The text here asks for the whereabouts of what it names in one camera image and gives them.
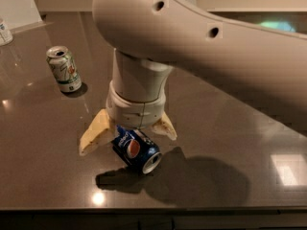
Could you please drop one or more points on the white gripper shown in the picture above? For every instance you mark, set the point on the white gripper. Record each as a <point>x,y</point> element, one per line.
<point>138,111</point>

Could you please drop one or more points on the blue pepsi can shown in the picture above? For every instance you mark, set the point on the blue pepsi can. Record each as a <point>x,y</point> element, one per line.
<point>136,149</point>

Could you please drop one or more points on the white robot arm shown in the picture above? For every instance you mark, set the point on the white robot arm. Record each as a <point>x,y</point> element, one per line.
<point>263,67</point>

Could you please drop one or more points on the green white soda can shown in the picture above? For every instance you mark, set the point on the green white soda can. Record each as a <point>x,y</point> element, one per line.
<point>63,67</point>

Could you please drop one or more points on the white container at left edge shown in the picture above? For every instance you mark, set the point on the white container at left edge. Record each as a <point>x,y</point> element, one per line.
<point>5,33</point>

